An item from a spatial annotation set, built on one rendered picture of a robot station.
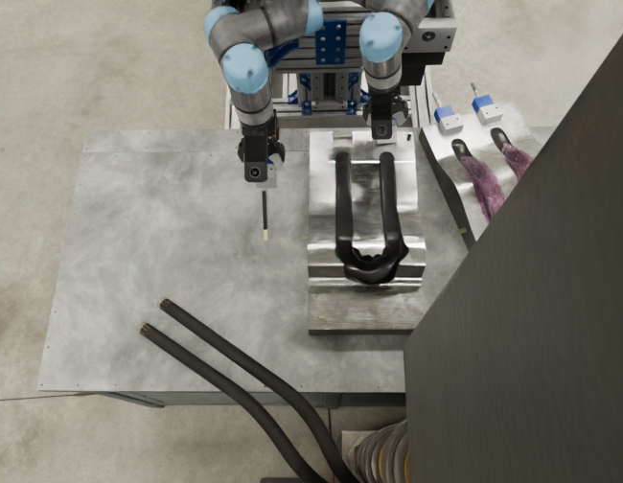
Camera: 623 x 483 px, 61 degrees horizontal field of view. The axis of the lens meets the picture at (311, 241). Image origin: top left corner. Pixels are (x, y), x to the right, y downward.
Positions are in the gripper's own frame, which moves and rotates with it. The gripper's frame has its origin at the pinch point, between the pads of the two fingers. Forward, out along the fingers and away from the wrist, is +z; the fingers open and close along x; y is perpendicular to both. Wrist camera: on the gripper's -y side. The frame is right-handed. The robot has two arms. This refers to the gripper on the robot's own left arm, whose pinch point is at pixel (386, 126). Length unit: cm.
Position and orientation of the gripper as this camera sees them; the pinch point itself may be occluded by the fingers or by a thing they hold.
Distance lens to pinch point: 132.1
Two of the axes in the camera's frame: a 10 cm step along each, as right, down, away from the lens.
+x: -9.9, 0.4, 1.6
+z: 1.7, 2.3, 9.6
